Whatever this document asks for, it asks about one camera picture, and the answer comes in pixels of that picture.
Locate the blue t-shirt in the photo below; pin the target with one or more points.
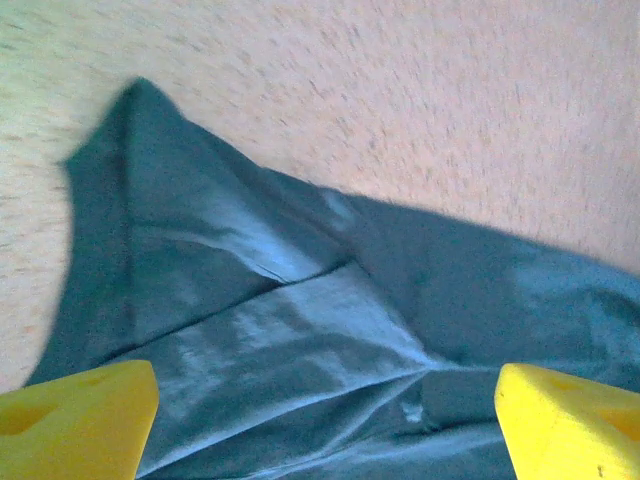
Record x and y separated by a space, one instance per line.
300 325

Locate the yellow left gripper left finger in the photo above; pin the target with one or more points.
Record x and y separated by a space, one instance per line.
75 425

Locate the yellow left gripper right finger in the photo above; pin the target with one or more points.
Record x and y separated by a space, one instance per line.
565 430

